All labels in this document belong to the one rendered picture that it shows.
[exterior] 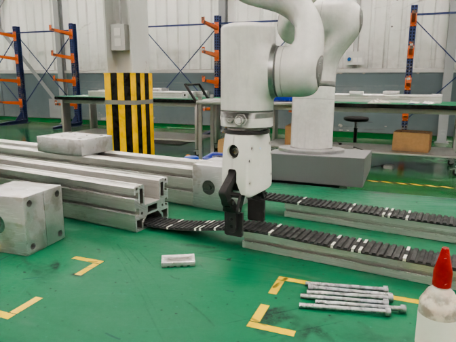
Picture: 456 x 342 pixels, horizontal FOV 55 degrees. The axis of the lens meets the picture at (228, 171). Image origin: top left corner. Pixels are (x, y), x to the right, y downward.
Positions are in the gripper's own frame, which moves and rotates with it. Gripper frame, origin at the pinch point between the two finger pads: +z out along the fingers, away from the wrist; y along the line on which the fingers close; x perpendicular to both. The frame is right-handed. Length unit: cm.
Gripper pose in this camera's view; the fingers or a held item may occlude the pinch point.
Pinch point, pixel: (245, 220)
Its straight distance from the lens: 74.7
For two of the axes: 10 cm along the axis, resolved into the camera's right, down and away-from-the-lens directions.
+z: 0.0, 9.8, 2.0
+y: 4.7, -1.8, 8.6
